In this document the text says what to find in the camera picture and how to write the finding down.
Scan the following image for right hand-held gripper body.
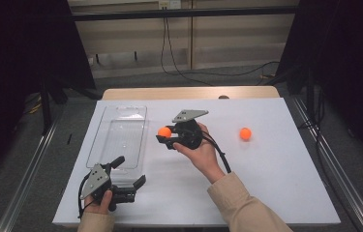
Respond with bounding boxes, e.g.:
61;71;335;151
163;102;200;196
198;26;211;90
166;109;210;151

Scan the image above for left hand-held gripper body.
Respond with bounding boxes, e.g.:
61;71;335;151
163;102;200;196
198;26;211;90
79;163;137;213

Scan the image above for orange table tennis ball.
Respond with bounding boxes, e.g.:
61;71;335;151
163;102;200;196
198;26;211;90
157;126;172;139
238;127;253;141

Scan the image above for clear plastic tray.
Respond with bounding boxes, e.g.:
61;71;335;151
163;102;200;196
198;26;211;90
85;104;150;182

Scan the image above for person's left hand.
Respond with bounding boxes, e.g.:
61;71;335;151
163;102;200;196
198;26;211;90
83;189;114;216

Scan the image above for person's right hand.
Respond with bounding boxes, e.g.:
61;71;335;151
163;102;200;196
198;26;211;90
172;122;227;185

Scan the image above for wooden table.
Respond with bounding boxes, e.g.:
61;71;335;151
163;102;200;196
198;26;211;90
101;85;281;101

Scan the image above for black metal stand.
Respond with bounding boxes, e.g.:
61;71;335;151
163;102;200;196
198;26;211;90
38;76;104;136
270;63;319;128

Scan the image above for white table board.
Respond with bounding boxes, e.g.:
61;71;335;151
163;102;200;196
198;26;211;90
52;98;342;227

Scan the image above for black horizontal bar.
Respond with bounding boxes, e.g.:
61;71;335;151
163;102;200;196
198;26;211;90
71;5;299;22

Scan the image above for dark curtain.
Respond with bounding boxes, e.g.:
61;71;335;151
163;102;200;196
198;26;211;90
275;0;363;169
0;0;97;189

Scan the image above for left hand-held gripper black cable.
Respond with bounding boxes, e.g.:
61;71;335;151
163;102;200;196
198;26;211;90
76;173;93;220

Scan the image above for hand-held gripper black cable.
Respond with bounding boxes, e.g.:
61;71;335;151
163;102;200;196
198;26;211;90
76;173;93;220
201;130;232;175

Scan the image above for right hand-held gripper black cable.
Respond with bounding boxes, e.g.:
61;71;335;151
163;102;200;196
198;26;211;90
201;130;232;175

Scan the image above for black wall cable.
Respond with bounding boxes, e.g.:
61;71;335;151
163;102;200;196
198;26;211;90
160;15;216;87
165;15;281;78

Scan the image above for aluminium floor rail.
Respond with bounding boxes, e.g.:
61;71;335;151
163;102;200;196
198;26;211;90
290;96;363;232
0;118;59;232

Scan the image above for yellow cable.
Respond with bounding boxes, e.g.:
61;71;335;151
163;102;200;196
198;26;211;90
23;96;44;116

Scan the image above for white wall socket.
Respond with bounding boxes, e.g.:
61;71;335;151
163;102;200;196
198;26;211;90
158;0;182;11

